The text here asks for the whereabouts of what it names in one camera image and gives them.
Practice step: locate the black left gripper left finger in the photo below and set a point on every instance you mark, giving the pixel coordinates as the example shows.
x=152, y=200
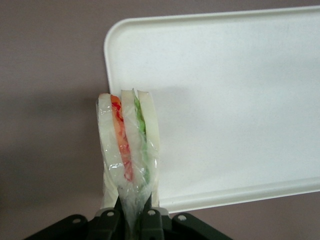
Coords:
x=107, y=225

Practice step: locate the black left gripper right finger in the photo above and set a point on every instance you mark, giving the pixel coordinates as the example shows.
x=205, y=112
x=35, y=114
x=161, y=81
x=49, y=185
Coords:
x=151, y=225

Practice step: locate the plastic-wrapped triangle sandwich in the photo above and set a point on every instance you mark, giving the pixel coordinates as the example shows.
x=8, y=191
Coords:
x=130, y=140

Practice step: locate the cream rectangular tray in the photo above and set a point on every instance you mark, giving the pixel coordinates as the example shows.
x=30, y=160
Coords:
x=225, y=100

